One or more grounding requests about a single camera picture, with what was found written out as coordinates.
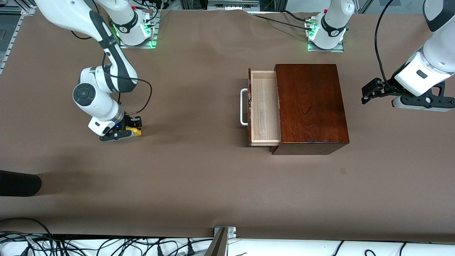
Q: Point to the metal equipment rack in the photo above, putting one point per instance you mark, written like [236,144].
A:
[231,4]

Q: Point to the black ribbed cylinder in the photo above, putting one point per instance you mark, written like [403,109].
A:
[17,183]

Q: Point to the brown table cover sheet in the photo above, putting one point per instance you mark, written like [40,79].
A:
[195,177]

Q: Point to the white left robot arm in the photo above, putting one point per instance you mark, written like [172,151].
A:
[442,49]

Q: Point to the yellow cube block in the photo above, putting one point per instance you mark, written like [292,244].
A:
[137,132]

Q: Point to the wooden drawer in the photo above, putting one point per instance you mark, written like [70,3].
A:
[265,106]

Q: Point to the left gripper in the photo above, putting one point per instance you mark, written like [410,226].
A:
[387,87]

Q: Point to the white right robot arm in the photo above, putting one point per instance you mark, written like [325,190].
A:
[106,42]

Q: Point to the aluminium extrusion rail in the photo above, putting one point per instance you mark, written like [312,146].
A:
[10,39]

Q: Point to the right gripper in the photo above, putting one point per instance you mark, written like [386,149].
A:
[128,123]

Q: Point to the silver metal bracket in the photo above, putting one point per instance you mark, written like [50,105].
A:
[231,233]

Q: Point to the dark metal mounting post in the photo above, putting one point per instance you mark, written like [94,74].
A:
[217,247]

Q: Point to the dark brown wooden cabinet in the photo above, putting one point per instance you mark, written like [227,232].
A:
[312,106]

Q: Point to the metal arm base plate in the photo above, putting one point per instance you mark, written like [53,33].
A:
[337,49]
[140,46]

